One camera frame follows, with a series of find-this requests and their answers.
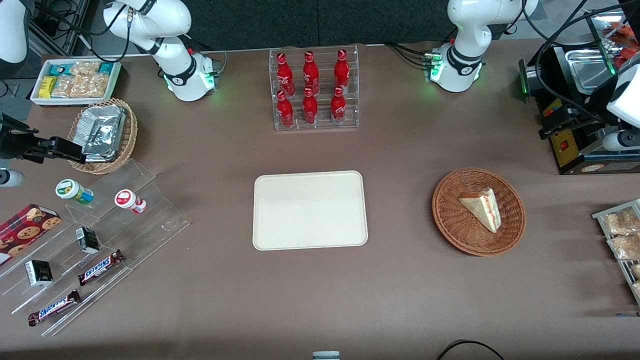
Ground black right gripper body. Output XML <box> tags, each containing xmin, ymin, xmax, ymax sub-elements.
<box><xmin>0</xmin><ymin>131</ymin><xmax>30</xmax><ymax>161</ymax></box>

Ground triangular sandwich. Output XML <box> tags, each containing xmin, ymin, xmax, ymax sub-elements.
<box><xmin>458</xmin><ymin>188</ymin><xmax>501</xmax><ymax>234</ymax></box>

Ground light tan wicker basket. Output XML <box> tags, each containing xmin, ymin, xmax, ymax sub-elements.
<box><xmin>67</xmin><ymin>98</ymin><xmax>138</xmax><ymax>175</ymax></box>

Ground brown round wicker basket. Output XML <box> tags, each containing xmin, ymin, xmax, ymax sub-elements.
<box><xmin>432</xmin><ymin>168</ymin><xmax>526</xmax><ymax>257</ymax></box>

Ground cream plastic tray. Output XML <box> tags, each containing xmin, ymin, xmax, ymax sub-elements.
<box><xmin>252</xmin><ymin>170</ymin><xmax>369</xmax><ymax>251</ymax></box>

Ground black food warmer cabinet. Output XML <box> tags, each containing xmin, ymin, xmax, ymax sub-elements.
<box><xmin>518</xmin><ymin>10</ymin><xmax>640</xmax><ymax>175</ymax></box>

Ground silver foil pack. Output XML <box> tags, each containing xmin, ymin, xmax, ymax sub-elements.
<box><xmin>80</xmin><ymin>105</ymin><xmax>126</xmax><ymax>126</ymax></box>
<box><xmin>81</xmin><ymin>119</ymin><xmax>126</xmax><ymax>162</ymax></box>

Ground green lid white cup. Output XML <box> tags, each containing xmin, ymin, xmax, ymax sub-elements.
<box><xmin>55</xmin><ymin>179</ymin><xmax>94</xmax><ymax>206</ymax></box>

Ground steel warmer pan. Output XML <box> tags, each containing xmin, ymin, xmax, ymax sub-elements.
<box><xmin>565</xmin><ymin>47</ymin><xmax>618</xmax><ymax>94</ymax></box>

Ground white rectangular snack bin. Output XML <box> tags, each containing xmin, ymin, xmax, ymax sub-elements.
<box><xmin>30</xmin><ymin>59</ymin><xmax>122</xmax><ymax>107</ymax></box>

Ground clear rice cracker bag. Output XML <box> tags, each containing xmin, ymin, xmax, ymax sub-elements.
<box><xmin>51</xmin><ymin>75</ymin><xmax>76</xmax><ymax>98</ymax></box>
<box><xmin>72</xmin><ymin>74</ymin><xmax>109</xmax><ymax>98</ymax></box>
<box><xmin>70</xmin><ymin>61</ymin><xmax>101</xmax><ymax>77</ymax></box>

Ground red food in warmer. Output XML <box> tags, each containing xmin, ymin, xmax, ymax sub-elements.
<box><xmin>602</xmin><ymin>20</ymin><xmax>640</xmax><ymax>68</ymax></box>

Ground red plaid cookie box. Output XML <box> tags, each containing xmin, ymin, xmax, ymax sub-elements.
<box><xmin>0</xmin><ymin>203</ymin><xmax>62</xmax><ymax>266</ymax></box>

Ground red lid white cup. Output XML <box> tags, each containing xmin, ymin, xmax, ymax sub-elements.
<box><xmin>114</xmin><ymin>189</ymin><xmax>147</xmax><ymax>215</ymax></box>

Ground clear acrylic stepped display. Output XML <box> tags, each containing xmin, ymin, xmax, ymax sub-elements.
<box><xmin>0</xmin><ymin>159</ymin><xmax>190</xmax><ymax>337</ymax></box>

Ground small black white carton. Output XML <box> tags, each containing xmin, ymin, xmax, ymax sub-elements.
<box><xmin>25</xmin><ymin>259</ymin><xmax>54</xmax><ymax>287</ymax></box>

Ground dark metal equipment rack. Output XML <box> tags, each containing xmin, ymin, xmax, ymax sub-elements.
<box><xmin>27</xmin><ymin>0</ymin><xmax>91</xmax><ymax>56</ymax></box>

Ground snickers chocolate bar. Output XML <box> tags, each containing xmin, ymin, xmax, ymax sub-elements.
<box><xmin>78</xmin><ymin>249</ymin><xmax>125</xmax><ymax>286</ymax></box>
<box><xmin>27</xmin><ymin>289</ymin><xmax>82</xmax><ymax>327</ymax></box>

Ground red cola bottle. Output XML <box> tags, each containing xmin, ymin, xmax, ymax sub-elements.
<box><xmin>302</xmin><ymin>88</ymin><xmax>319</xmax><ymax>125</ymax></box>
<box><xmin>303</xmin><ymin>51</ymin><xmax>320</xmax><ymax>95</ymax></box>
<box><xmin>276</xmin><ymin>52</ymin><xmax>296</xmax><ymax>96</ymax></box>
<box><xmin>334</xmin><ymin>49</ymin><xmax>350</xmax><ymax>90</ymax></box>
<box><xmin>330</xmin><ymin>86</ymin><xmax>347</xmax><ymax>126</ymax></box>
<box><xmin>276</xmin><ymin>90</ymin><xmax>295</xmax><ymax>128</ymax></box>

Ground clear acrylic bottle rack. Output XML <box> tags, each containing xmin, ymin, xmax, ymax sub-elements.
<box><xmin>269</xmin><ymin>45</ymin><xmax>360</xmax><ymax>132</ymax></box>

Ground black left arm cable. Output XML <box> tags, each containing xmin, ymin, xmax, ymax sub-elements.
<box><xmin>520</xmin><ymin>0</ymin><xmax>623</xmax><ymax>123</ymax></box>

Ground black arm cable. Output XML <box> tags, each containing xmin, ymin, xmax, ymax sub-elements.
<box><xmin>520</xmin><ymin>0</ymin><xmax>623</xmax><ymax>123</ymax></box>
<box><xmin>30</xmin><ymin>0</ymin><xmax>135</xmax><ymax>63</ymax></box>

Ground grey wire snack tray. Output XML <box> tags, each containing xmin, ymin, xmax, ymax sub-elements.
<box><xmin>592</xmin><ymin>199</ymin><xmax>640</xmax><ymax>307</ymax></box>

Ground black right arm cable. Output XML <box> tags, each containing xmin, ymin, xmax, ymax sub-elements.
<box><xmin>30</xmin><ymin>0</ymin><xmax>135</xmax><ymax>63</ymax></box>

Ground black base cable bundle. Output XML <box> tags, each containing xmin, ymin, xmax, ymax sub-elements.
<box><xmin>385</xmin><ymin>42</ymin><xmax>433</xmax><ymax>68</ymax></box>

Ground black looped floor cable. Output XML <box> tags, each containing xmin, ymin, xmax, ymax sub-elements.
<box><xmin>436</xmin><ymin>340</ymin><xmax>506</xmax><ymax>360</ymax></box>

